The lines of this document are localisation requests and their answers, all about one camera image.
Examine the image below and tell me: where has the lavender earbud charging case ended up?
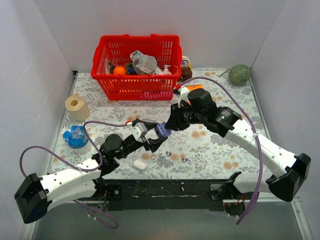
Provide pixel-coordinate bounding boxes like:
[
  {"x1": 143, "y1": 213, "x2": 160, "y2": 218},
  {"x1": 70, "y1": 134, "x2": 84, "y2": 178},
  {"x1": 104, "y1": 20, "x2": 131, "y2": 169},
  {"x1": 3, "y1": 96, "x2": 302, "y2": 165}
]
[{"x1": 154, "y1": 122, "x2": 172, "y2": 138}]

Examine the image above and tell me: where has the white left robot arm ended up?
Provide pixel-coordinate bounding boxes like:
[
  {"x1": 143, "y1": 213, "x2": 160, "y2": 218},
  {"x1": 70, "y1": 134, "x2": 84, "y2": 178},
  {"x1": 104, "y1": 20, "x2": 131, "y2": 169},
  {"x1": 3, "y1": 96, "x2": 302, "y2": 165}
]
[{"x1": 14, "y1": 134, "x2": 167, "y2": 224}]

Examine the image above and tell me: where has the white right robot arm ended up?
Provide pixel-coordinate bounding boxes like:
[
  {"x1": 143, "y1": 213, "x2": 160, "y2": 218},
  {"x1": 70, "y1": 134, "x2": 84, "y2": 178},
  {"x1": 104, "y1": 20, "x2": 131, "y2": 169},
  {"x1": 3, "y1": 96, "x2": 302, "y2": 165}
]
[{"x1": 165, "y1": 86, "x2": 311, "y2": 202}]

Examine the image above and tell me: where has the white earbud charging case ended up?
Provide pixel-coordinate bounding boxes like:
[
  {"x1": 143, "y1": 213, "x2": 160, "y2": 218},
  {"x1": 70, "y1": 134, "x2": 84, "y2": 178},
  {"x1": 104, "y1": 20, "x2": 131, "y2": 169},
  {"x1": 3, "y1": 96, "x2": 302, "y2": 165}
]
[{"x1": 132, "y1": 160, "x2": 147, "y2": 172}]

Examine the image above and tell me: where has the white earbud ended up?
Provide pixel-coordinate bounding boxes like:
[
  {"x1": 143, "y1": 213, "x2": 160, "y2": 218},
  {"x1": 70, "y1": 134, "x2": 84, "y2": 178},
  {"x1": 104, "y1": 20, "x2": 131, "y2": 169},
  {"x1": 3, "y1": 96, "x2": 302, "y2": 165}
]
[
  {"x1": 150, "y1": 154, "x2": 158, "y2": 162},
  {"x1": 158, "y1": 151, "x2": 164, "y2": 158}
]

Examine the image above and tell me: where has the floral patterned table mat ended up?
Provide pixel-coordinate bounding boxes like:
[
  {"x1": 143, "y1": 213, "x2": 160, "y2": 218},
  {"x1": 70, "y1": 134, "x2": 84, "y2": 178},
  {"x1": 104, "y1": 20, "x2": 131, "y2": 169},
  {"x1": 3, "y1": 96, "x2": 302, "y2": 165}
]
[{"x1": 48, "y1": 67, "x2": 273, "y2": 181}]

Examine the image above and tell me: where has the orange snack box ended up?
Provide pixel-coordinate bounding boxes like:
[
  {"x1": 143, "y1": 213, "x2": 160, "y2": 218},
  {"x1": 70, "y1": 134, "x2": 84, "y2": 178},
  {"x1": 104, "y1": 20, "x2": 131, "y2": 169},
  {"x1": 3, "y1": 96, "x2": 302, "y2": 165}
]
[{"x1": 186, "y1": 84, "x2": 204, "y2": 91}]

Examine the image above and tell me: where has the brown jar with label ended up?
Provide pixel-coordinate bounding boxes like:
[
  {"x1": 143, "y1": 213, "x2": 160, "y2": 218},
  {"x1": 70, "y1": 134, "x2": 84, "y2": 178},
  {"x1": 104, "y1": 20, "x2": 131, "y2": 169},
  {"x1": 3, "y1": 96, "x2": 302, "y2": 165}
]
[{"x1": 178, "y1": 55, "x2": 193, "y2": 82}]

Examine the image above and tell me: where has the white pump bottle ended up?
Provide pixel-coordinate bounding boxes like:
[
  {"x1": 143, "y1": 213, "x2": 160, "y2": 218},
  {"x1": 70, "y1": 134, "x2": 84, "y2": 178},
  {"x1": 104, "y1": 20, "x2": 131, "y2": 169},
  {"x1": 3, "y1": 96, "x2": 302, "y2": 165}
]
[{"x1": 162, "y1": 64, "x2": 172, "y2": 75}]

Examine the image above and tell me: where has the blue wrapped tissue roll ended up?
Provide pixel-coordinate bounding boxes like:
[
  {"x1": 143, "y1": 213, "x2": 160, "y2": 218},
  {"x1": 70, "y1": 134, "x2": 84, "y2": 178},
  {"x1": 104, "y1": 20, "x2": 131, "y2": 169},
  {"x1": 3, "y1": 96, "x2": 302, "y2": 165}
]
[{"x1": 62, "y1": 125, "x2": 93, "y2": 154}]

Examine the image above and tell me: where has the dark green toy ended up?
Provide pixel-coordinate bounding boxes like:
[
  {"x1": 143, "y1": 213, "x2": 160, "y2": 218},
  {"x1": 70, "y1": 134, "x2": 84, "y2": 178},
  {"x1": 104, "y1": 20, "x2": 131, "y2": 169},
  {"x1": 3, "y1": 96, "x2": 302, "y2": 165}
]
[{"x1": 124, "y1": 62, "x2": 137, "y2": 76}]

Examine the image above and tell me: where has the red plastic shopping basket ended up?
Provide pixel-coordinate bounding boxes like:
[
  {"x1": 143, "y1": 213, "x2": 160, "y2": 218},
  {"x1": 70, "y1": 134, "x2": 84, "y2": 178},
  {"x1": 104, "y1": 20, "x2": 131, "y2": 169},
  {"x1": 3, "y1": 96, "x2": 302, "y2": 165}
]
[{"x1": 91, "y1": 34, "x2": 182, "y2": 101}]

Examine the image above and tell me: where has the grey crumpled bag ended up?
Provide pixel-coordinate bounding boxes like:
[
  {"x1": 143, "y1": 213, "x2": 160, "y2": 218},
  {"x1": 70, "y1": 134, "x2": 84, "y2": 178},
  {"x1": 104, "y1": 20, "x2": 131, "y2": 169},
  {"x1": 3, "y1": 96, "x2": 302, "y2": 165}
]
[{"x1": 130, "y1": 50, "x2": 158, "y2": 75}]

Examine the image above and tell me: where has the beige paper roll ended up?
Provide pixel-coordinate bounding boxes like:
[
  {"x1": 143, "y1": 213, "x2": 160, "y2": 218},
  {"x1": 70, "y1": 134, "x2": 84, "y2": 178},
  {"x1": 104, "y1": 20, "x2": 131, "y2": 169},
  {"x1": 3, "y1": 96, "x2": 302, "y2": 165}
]
[{"x1": 64, "y1": 93, "x2": 91, "y2": 122}]

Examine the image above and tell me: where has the orange fruit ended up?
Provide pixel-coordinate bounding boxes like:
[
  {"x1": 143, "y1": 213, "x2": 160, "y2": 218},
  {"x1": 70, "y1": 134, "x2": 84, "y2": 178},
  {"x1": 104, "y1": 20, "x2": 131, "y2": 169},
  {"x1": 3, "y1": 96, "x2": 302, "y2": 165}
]
[{"x1": 113, "y1": 65, "x2": 127, "y2": 76}]

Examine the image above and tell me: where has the green melon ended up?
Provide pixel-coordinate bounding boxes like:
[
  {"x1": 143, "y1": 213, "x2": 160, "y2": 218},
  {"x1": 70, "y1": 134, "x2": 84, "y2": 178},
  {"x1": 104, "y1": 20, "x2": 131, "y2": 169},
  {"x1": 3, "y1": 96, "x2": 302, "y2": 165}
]
[{"x1": 218, "y1": 64, "x2": 251, "y2": 86}]

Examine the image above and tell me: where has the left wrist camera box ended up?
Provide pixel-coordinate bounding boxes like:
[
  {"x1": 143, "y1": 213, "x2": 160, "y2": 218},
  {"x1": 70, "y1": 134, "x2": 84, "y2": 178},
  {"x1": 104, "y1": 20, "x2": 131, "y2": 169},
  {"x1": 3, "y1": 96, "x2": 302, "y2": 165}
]
[{"x1": 126, "y1": 118, "x2": 148, "y2": 143}]

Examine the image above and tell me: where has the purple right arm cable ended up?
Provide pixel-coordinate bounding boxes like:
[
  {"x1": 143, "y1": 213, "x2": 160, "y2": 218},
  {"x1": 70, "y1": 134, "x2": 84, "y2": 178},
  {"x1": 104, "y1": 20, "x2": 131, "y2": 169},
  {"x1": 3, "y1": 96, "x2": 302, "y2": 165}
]
[{"x1": 174, "y1": 76, "x2": 263, "y2": 225}]

